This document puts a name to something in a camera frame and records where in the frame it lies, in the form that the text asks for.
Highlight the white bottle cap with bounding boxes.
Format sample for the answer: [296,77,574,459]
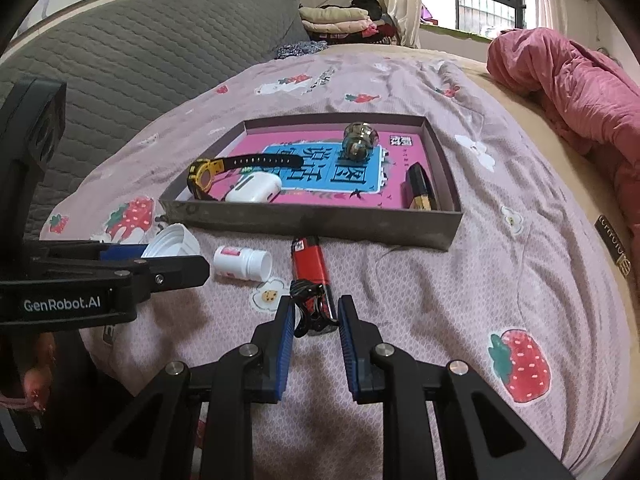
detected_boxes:
[141,223,201,259]

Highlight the white pill bottle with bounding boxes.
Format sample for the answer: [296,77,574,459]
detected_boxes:
[213,246,272,283]

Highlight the yellow black wristwatch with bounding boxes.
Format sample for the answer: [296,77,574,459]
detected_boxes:
[186,153,304,200]

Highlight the white earbuds case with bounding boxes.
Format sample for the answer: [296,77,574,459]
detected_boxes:
[224,171,282,204]

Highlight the black gold lipstick tube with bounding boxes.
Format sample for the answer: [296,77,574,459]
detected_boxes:
[405,162,437,210]

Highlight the left hand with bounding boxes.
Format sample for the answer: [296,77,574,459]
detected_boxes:
[14,333,56,413]

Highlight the shallow grey cardboard box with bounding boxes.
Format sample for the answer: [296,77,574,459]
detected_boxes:
[160,113,463,250]

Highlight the pink strawberry print bedsheet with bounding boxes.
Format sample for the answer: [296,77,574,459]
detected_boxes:
[40,54,630,479]

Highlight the pink blue book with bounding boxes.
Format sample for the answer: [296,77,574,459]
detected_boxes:
[221,127,431,209]

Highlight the grey quilted headboard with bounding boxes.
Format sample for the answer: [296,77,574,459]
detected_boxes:
[1,0,308,238]

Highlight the brass metal knob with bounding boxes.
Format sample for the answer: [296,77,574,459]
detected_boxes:
[342,122,378,162]

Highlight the beige mattress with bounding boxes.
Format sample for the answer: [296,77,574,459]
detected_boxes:
[295,46,638,347]

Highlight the stack of folded clothes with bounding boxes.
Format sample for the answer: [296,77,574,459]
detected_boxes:
[298,0,398,44]

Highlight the pink crumpled quilt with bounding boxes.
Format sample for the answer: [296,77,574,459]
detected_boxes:
[487,28,639,256]

